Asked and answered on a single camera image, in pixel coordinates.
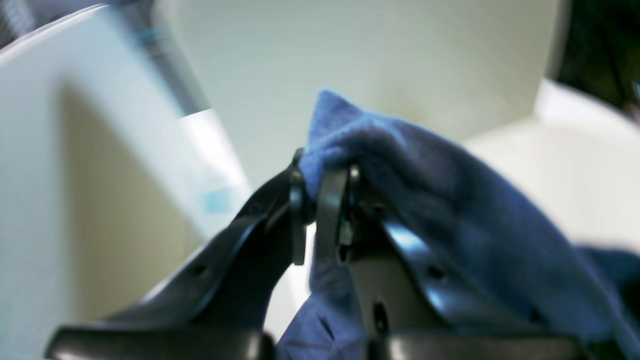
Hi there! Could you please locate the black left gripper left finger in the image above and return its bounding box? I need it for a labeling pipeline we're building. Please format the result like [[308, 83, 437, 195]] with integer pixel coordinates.
[[45, 148, 309, 360]]

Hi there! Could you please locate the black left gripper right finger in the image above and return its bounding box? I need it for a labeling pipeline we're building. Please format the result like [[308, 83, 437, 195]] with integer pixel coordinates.
[[315, 164, 588, 360]]

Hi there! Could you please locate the dark blue t-shirt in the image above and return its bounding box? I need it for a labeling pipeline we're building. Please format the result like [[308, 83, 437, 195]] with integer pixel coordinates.
[[275, 90, 639, 360]]

